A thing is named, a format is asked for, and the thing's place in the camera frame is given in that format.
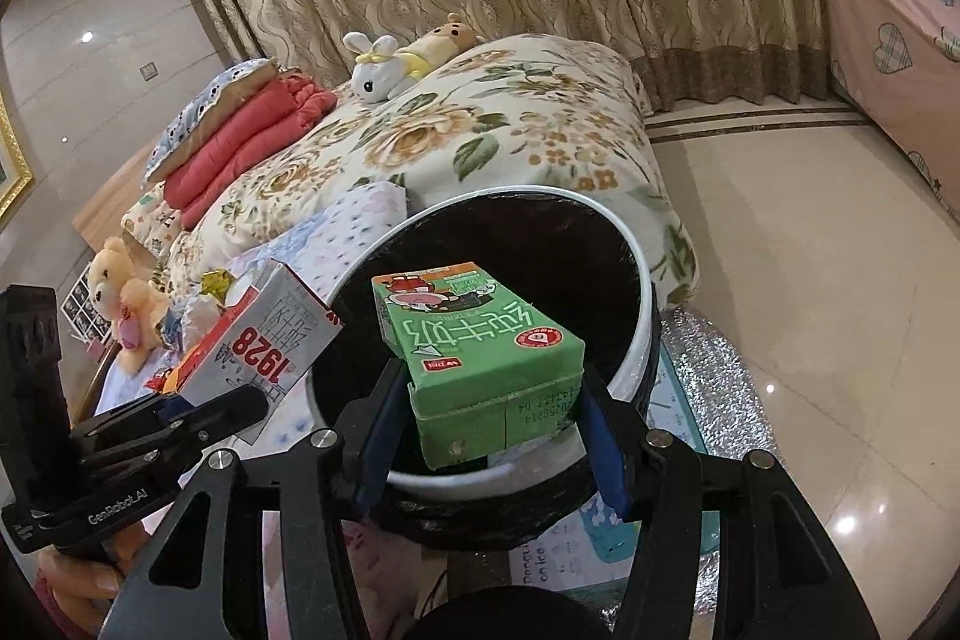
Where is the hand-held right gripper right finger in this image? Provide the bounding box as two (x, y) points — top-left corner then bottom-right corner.
(576, 370), (882, 640)

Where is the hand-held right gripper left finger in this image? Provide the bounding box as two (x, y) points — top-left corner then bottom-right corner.
(94, 356), (410, 640)

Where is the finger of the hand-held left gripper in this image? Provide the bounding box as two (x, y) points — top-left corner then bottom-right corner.
(79, 383), (271, 485)
(70, 392), (190, 455)

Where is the white milk carton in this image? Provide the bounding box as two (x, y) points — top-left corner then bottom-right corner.
(180, 260), (346, 450)

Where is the green milk carton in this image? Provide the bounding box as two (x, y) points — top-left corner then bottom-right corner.
(371, 260), (587, 470)

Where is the white bin with black liner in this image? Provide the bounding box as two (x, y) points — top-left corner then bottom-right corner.
(304, 184), (662, 555)

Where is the person's left hand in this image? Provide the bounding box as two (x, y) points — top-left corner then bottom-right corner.
(34, 524), (155, 640)

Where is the clear plastic bag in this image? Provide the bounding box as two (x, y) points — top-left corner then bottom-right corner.
(182, 295), (227, 350)

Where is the peach teddy bear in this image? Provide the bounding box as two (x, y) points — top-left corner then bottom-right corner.
(86, 235), (173, 375)

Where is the yellow snack wrapper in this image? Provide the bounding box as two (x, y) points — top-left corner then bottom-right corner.
(199, 269), (237, 304)

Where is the silver foil mat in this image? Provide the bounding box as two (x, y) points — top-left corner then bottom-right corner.
(652, 306), (777, 618)

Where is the wooden headboard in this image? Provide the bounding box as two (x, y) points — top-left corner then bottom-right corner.
(71, 137), (173, 251)

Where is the pastel flowered blanket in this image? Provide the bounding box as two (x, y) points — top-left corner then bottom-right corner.
(67, 179), (410, 461)

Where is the red folded blanket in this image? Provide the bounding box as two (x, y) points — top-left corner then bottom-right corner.
(161, 72), (340, 229)

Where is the blue flowered pillow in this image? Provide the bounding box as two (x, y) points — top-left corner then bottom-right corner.
(142, 57), (282, 184)

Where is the beige floral quilt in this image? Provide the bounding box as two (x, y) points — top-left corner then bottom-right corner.
(120, 34), (702, 311)

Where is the white rabbit plush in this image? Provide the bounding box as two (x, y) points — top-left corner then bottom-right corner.
(343, 31), (422, 101)

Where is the brown bear plush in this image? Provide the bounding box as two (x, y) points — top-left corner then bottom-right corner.
(394, 12), (487, 80)

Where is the pink heart-print cloth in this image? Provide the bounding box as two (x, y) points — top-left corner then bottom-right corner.
(814, 0), (960, 236)

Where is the gold picture frame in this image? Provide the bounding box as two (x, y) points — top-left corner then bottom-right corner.
(0, 85), (37, 229)

